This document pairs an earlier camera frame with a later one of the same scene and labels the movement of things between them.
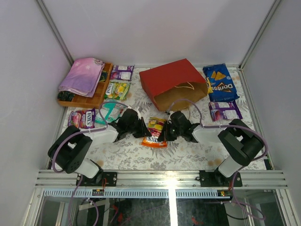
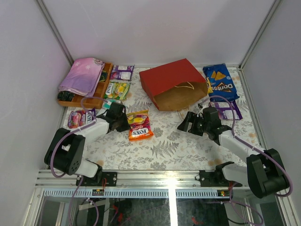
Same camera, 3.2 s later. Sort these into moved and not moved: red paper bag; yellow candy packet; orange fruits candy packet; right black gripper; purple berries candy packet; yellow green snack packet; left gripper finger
Moved: left gripper finger; right black gripper; orange fruits candy packet
Not moved: purple berries candy packet; yellow candy packet; red paper bag; yellow green snack packet
